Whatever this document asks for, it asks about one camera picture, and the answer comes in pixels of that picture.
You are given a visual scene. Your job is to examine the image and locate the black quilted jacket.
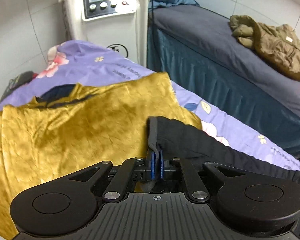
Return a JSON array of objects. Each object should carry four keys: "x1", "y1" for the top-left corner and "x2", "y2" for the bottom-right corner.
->
[{"x1": 147, "y1": 116, "x2": 300, "y2": 185}]

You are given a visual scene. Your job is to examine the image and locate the golden velvet cloth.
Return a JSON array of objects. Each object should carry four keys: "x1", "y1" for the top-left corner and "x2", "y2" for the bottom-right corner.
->
[{"x1": 0, "y1": 73, "x2": 202, "y2": 239}]

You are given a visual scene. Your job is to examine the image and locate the teal bed skirt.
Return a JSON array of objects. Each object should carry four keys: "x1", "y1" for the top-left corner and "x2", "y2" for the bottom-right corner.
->
[{"x1": 147, "y1": 27, "x2": 300, "y2": 158}]

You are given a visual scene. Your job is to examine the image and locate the purple floral bed sheet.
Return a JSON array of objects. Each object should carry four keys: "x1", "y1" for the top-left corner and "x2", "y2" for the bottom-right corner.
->
[{"x1": 0, "y1": 41, "x2": 300, "y2": 171}]

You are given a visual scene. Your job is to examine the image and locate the dark grey bed sheet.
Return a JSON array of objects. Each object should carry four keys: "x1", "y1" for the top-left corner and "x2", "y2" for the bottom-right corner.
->
[{"x1": 154, "y1": 5, "x2": 300, "y2": 117}]

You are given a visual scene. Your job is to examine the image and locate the white machine with knobs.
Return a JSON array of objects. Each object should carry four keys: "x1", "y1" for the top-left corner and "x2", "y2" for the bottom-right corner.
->
[{"x1": 61, "y1": 0, "x2": 149, "y2": 66}]

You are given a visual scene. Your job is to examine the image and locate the olive brown jacket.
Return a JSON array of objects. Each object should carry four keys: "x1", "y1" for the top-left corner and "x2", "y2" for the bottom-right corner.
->
[{"x1": 229, "y1": 15, "x2": 300, "y2": 81}]

